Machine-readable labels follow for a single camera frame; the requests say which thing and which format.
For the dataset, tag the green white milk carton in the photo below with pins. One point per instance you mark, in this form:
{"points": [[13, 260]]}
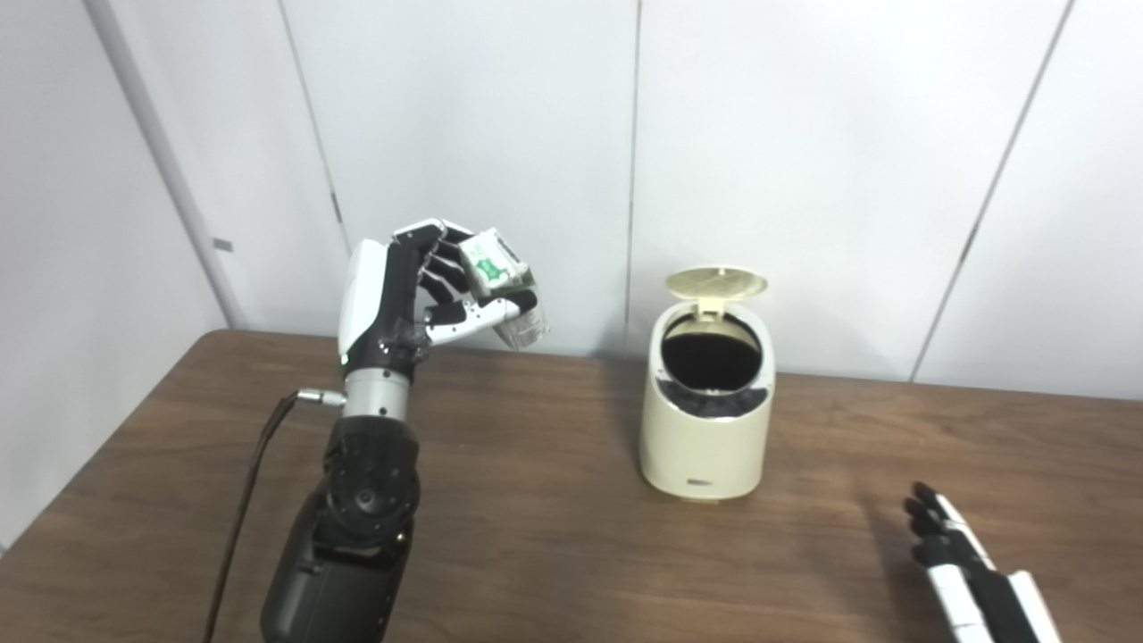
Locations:
{"points": [[496, 268]]}

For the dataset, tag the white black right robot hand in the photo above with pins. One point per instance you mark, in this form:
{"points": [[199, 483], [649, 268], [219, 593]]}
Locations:
{"points": [[969, 580]]}

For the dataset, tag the white wall post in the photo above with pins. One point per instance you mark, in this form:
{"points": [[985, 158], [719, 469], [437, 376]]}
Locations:
{"points": [[170, 170]]}

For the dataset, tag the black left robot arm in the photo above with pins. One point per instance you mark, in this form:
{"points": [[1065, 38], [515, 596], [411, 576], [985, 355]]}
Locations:
{"points": [[357, 536]]}

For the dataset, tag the round cream bin lid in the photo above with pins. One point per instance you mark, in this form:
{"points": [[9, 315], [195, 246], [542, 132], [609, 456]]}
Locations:
{"points": [[714, 284]]}

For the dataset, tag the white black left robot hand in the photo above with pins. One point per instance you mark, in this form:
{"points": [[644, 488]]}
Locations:
{"points": [[371, 304]]}

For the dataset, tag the cream-colored bin body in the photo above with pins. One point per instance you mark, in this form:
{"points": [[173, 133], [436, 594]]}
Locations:
{"points": [[705, 446]]}

